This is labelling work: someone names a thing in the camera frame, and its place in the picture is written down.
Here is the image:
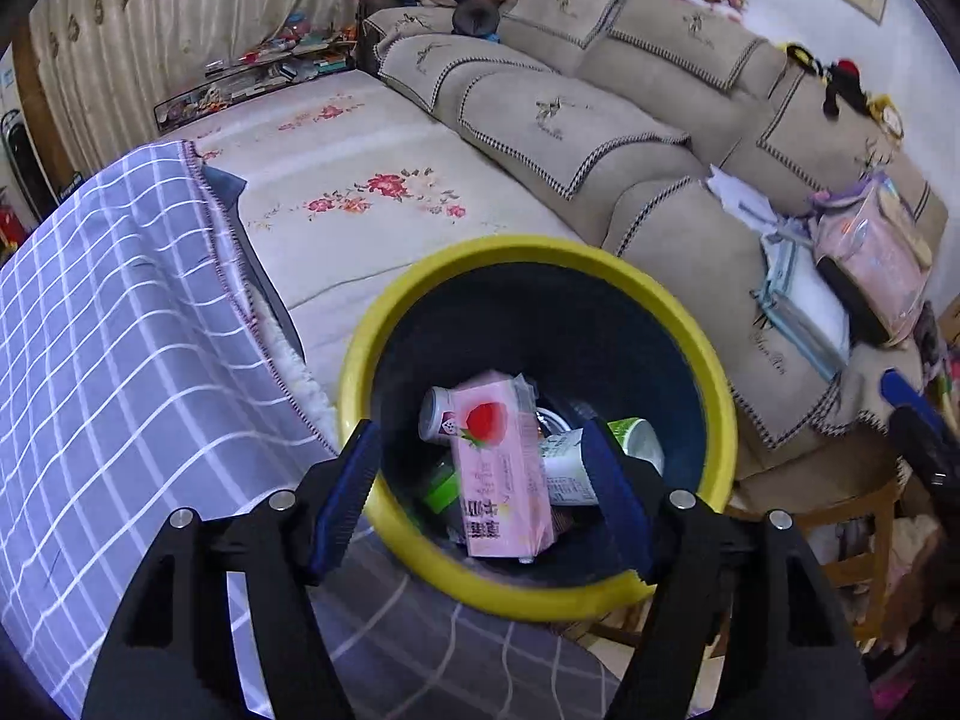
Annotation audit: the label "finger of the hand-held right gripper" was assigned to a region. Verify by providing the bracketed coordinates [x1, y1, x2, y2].
[880, 367, 960, 488]

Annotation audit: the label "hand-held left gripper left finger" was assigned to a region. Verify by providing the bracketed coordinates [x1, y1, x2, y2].
[79, 418, 383, 720]

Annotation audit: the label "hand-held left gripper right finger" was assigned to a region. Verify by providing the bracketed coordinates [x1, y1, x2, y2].
[581, 416, 875, 720]

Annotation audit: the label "pink milk carton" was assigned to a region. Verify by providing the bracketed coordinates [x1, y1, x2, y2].
[446, 371, 560, 560]

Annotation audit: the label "yellow round bin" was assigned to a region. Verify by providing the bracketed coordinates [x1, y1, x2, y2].
[337, 236, 740, 623]

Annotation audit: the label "white plastic bottle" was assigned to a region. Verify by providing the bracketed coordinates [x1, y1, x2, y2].
[541, 427, 601, 507]

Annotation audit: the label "green white bottle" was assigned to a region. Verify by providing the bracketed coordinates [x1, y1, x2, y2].
[607, 420, 666, 475]

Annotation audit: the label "green packet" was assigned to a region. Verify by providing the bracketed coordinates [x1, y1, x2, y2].
[424, 463, 460, 511]

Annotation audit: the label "white drink can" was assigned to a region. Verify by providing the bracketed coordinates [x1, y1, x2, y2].
[418, 386, 460, 442]

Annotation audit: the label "wooden stool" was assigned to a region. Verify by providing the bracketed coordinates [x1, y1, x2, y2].
[724, 457, 905, 650]

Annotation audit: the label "pink transparent bag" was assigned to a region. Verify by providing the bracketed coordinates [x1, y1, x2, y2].
[810, 172, 935, 346]

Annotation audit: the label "white papers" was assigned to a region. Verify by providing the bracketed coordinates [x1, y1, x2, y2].
[705, 165, 788, 241]

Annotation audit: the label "purple checked blanket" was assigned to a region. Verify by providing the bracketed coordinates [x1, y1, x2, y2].
[0, 139, 623, 720]

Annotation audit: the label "black yellow plush toy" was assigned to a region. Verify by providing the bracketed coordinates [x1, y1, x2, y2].
[784, 41, 905, 140]

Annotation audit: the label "floral bed sheet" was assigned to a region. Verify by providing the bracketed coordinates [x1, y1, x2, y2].
[161, 71, 601, 316]

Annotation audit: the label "beige sofa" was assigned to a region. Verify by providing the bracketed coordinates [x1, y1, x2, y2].
[356, 0, 950, 481]

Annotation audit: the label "beige curtain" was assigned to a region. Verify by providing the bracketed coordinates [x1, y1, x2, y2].
[30, 0, 451, 173]

